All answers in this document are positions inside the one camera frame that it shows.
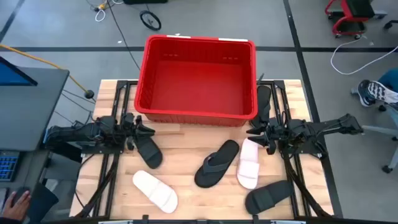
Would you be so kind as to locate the red rolling cart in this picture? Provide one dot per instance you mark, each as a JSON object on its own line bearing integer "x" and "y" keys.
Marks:
{"x": 344, "y": 7}

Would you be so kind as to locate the person's leg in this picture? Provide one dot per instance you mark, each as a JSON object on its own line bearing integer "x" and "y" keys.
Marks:
{"x": 390, "y": 79}

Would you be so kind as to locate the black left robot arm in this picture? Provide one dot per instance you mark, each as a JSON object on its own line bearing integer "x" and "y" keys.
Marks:
{"x": 77, "y": 133}

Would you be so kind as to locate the white foam slide sandal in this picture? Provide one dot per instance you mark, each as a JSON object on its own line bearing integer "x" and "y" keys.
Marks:
{"x": 155, "y": 191}

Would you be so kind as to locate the computer monitor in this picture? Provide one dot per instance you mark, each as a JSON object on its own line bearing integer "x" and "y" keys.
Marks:
{"x": 12, "y": 76}

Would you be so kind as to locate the pink foam slipper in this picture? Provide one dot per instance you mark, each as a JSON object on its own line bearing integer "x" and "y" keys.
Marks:
{"x": 247, "y": 165}

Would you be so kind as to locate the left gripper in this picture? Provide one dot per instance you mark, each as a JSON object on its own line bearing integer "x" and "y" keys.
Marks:
{"x": 129, "y": 124}

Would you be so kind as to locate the person's shoe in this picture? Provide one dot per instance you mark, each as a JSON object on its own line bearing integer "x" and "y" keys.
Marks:
{"x": 373, "y": 93}

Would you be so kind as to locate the black table edge rail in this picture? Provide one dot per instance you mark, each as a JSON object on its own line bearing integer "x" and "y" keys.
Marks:
{"x": 217, "y": 222}

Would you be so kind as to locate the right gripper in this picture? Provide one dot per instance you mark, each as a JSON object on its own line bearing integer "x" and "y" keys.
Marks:
{"x": 273, "y": 132}

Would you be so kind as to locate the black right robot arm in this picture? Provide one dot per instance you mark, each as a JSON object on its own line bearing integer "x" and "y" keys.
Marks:
{"x": 326, "y": 127}

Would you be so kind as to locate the black backlit keyboard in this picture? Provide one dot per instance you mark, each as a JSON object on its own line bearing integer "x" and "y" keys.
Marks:
{"x": 7, "y": 166}

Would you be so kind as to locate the red plastic bin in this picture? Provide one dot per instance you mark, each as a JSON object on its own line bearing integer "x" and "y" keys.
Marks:
{"x": 199, "y": 90}

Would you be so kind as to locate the black metal mounting frame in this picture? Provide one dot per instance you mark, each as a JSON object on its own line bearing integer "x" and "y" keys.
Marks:
{"x": 124, "y": 82}
{"x": 278, "y": 83}

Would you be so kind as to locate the black flip-flop sandal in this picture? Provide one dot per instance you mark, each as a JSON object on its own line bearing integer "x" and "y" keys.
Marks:
{"x": 217, "y": 165}

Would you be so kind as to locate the black round plug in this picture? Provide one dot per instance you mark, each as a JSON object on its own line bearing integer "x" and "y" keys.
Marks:
{"x": 89, "y": 94}

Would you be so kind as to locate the black box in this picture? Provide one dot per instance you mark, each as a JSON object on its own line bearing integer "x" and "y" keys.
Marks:
{"x": 146, "y": 1}

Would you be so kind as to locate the black slide sandal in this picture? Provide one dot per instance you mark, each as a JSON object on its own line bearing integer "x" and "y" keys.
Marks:
{"x": 269, "y": 196}
{"x": 263, "y": 99}
{"x": 150, "y": 154}

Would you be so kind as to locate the person's hand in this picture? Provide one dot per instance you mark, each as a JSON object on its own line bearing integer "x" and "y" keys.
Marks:
{"x": 17, "y": 208}

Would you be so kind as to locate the grey office chair base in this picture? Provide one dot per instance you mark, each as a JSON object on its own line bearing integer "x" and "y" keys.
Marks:
{"x": 377, "y": 129}

